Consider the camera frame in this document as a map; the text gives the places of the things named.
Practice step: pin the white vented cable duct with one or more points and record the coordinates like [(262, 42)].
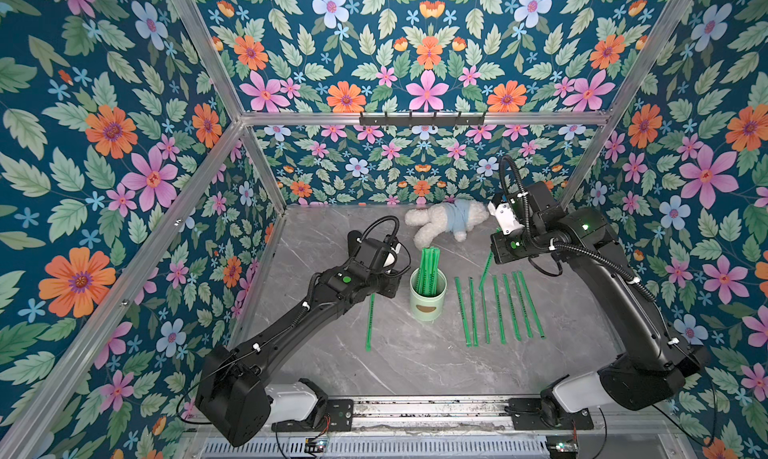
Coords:
[(383, 447)]

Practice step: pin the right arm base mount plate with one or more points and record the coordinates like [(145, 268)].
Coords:
[(537, 414)]

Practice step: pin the white plush teddy bear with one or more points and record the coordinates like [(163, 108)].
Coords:
[(457, 218)]

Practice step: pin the light green storage cup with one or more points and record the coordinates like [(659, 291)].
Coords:
[(427, 308)]

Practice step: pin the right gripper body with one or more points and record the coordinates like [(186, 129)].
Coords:
[(501, 243)]

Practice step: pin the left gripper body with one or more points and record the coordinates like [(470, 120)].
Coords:
[(384, 284)]

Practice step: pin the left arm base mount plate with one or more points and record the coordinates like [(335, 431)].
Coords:
[(335, 416)]

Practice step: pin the black wall hook rack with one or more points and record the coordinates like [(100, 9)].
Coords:
[(409, 119)]

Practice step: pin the bundle of green wrapped straws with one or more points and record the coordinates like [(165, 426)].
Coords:
[(427, 274)]

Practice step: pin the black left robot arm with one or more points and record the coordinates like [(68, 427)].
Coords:
[(237, 393)]

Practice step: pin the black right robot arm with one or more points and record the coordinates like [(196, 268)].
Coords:
[(656, 359)]

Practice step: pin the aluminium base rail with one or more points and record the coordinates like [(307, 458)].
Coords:
[(470, 412)]

